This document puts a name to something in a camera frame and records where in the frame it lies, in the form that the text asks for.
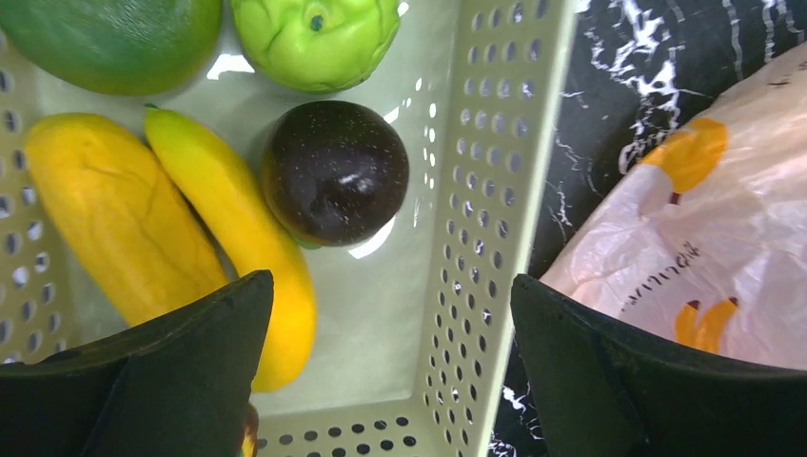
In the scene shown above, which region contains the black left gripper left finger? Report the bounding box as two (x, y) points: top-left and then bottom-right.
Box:
(1, 270), (274, 456)

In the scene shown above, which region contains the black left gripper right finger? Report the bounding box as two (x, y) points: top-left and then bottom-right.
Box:
(510, 274), (806, 456)

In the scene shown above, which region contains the translucent peach plastic bag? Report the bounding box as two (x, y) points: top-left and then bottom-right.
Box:
(542, 46), (806, 369)

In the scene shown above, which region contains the pale green plastic basket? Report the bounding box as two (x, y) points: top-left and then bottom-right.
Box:
(1, 1), (576, 456)

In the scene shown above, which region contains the yellow fake mango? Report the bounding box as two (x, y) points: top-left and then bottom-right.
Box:
(24, 112), (228, 326)

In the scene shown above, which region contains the yellow fake banana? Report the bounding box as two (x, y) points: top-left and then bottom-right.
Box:
(144, 105), (318, 392)

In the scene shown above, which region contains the dark purple fake plum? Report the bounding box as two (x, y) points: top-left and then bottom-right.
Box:
(261, 100), (410, 247)

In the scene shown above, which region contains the green fake lime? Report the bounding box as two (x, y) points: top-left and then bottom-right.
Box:
(1, 1), (223, 96)

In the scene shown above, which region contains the green fake custard apple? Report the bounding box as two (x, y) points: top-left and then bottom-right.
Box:
(230, 0), (401, 94)

